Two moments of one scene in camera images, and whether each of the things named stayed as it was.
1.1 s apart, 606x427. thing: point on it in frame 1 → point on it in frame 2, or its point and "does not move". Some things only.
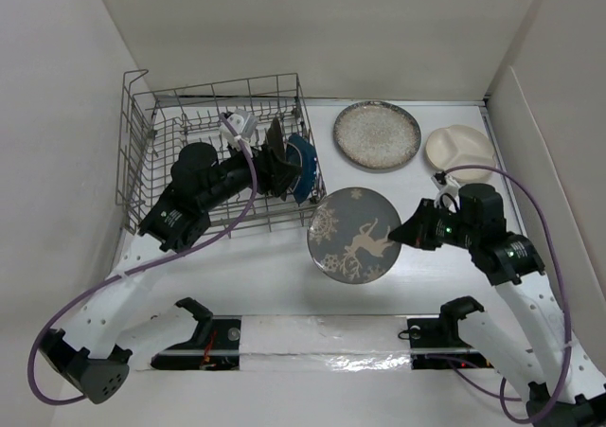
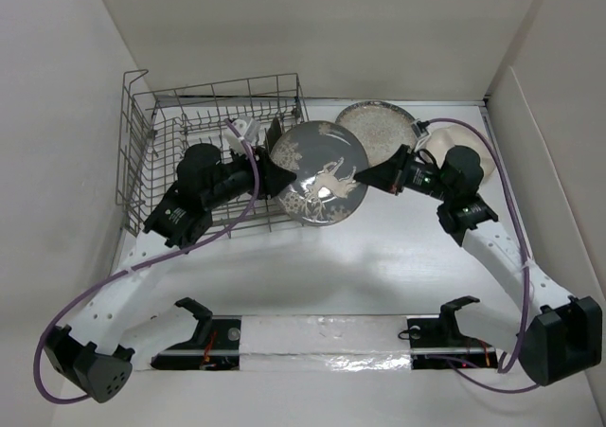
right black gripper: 416,231 → 389,175
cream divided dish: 460,145 does not move
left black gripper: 261,164 does not move
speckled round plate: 377,134 does not move
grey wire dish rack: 214,155 does not move
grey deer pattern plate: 347,235 → 325,157
